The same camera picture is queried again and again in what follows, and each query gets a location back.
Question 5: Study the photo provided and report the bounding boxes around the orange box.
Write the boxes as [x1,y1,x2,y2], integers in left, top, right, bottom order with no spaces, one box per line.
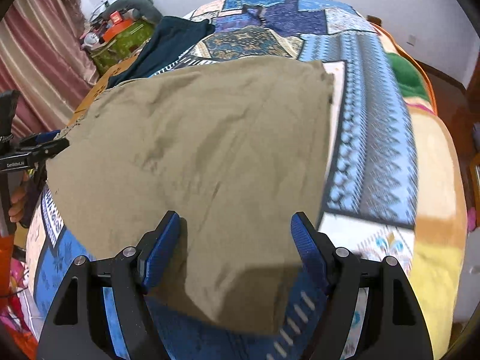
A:
[103,10,134,42]

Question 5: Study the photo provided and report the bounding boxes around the wooden lap desk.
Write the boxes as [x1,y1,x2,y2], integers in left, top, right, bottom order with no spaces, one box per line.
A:
[67,53,138,126]

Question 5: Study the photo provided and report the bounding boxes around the grey plush toy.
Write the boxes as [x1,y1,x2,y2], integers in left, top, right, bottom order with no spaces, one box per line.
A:
[101,0,163,24]

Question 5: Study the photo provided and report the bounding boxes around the blue patchwork bedspread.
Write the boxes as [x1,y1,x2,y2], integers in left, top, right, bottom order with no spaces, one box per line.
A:
[27,0,417,359]

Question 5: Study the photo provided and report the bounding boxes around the person's left hand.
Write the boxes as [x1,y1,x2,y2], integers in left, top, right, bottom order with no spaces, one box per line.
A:
[8,184,27,224]

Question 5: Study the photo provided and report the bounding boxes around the khaki pants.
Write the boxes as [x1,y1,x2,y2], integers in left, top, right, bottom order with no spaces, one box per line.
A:
[46,56,334,334]

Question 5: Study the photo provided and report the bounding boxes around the green storage bag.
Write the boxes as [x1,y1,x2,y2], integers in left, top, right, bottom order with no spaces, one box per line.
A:
[90,19,155,76]

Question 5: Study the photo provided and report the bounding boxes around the striped red curtain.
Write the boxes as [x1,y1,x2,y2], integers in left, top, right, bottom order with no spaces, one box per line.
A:
[1,0,98,137]

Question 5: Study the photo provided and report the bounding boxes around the yellow fleece blanket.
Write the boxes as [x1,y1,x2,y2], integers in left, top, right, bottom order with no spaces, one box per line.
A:
[375,26,467,359]

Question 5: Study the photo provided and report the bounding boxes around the dark navy garment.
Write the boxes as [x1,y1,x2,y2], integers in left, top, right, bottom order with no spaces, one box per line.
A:
[107,16,215,89]

